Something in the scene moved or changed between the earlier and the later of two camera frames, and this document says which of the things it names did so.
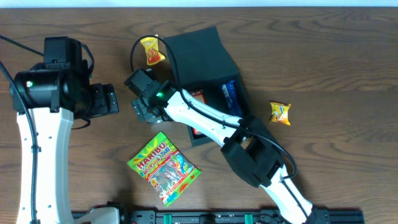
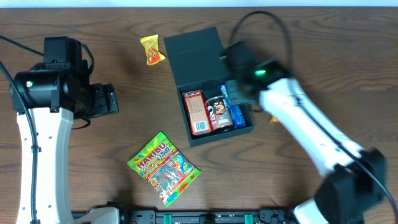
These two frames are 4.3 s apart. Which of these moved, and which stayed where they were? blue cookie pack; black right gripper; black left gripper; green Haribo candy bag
Moved: black right gripper
Stayed: blue cookie pack; green Haribo candy bag; black left gripper
